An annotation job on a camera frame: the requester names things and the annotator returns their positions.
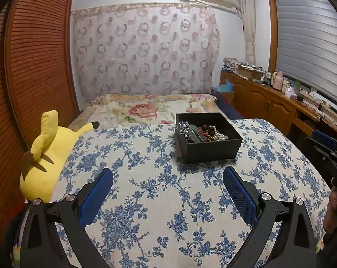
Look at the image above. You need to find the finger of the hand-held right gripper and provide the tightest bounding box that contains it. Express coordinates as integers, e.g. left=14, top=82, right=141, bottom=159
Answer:
left=313, top=131, right=337, bottom=159

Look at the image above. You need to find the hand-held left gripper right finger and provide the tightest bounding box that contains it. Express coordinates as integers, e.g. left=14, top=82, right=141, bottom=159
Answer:
left=223, top=166, right=318, bottom=268

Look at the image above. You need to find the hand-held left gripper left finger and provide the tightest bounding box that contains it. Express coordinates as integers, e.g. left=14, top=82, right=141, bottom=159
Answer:
left=11, top=167, right=114, bottom=268

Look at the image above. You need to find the black square box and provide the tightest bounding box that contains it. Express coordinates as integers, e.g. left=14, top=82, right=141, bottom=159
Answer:
left=175, top=112, right=243, bottom=165

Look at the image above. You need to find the brown wooden bead bracelet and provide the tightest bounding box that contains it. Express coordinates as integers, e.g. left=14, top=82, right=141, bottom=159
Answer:
left=199, top=125, right=218, bottom=141

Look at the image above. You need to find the pale green jade bangle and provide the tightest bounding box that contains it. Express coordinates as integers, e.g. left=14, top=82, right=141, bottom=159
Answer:
left=189, top=125, right=207, bottom=143

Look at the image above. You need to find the silver flower hairpin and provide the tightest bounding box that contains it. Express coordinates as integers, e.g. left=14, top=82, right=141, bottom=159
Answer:
left=177, top=121, right=192, bottom=139

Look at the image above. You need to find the person's right hand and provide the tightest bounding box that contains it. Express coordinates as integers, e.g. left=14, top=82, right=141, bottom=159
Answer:
left=323, top=187, right=337, bottom=245

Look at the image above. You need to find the pink tissue pack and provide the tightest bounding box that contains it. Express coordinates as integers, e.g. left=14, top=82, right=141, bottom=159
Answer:
left=284, top=86, right=298, bottom=100

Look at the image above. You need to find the blue floral bedsheet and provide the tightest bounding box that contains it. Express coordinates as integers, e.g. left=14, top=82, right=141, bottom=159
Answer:
left=12, top=119, right=332, bottom=268

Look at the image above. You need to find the yellow plush toy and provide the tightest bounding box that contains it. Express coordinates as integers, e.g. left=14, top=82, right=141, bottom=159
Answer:
left=20, top=110, right=100, bottom=204

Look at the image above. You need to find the long wooden cabinet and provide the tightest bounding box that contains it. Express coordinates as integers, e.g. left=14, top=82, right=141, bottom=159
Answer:
left=220, top=71, right=337, bottom=146

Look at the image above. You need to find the pink kettle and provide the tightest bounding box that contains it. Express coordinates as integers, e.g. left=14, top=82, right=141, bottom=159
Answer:
left=272, top=71, right=284, bottom=90

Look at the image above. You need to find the dark blue cloth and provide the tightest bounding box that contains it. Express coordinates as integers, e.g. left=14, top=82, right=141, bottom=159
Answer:
left=212, top=89, right=244, bottom=119

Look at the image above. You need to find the grey window blind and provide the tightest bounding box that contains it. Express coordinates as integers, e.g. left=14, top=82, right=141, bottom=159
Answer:
left=275, top=0, right=337, bottom=107

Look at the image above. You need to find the pink floral quilt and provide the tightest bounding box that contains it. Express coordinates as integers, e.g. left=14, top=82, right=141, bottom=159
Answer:
left=68, top=93, right=218, bottom=130

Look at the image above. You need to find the cardboard box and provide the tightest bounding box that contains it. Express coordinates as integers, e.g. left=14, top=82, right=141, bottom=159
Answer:
left=237, top=64, right=265, bottom=80

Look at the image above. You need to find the light blue bag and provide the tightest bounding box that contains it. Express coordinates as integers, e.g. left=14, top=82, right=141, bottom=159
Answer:
left=213, top=80, right=235, bottom=93

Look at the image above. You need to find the stack of patterned cloths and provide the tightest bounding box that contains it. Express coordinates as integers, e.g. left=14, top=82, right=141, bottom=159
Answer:
left=223, top=57, right=239, bottom=71

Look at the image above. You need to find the beige window curtain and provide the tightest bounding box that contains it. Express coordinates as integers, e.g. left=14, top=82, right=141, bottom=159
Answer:
left=238, top=0, right=255, bottom=63

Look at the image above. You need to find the brown slatted wardrobe door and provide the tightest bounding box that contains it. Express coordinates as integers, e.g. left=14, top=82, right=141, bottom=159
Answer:
left=0, top=0, right=80, bottom=229

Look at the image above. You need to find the circle-patterned sheer curtain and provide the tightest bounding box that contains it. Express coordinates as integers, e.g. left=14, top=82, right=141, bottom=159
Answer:
left=71, top=3, right=221, bottom=104

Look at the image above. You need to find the black cable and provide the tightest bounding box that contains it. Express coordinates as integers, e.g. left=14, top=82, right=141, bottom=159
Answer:
left=304, top=99, right=325, bottom=121

